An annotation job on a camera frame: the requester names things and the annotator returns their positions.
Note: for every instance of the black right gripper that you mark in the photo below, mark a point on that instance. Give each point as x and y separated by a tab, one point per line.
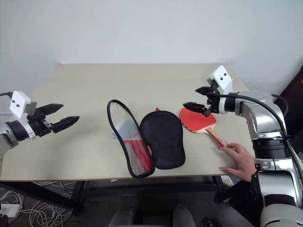
214	99

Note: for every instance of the red table tennis paddle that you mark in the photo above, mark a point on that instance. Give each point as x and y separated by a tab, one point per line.
196	122

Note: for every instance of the black sleeved person forearm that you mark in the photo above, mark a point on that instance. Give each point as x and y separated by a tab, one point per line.
248	198

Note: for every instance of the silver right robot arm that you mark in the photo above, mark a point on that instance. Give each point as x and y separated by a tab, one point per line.
272	146

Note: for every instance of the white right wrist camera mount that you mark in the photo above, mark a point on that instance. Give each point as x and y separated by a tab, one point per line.
222	78

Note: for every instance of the person's right hand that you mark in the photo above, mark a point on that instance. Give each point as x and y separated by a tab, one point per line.
243	163

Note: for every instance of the white power adapter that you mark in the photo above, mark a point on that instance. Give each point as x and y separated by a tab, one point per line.
9	210

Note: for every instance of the white power strip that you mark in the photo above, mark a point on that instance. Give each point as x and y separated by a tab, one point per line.
227	181

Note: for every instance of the black red paddle case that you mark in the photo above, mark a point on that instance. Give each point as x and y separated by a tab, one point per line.
163	142

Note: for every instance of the dark grey rounded shape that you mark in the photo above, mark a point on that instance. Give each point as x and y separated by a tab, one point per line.
184	216

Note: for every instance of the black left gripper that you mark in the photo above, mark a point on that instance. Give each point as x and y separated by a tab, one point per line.
40	124

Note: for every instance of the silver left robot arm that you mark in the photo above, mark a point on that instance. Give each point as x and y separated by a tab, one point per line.
8	142

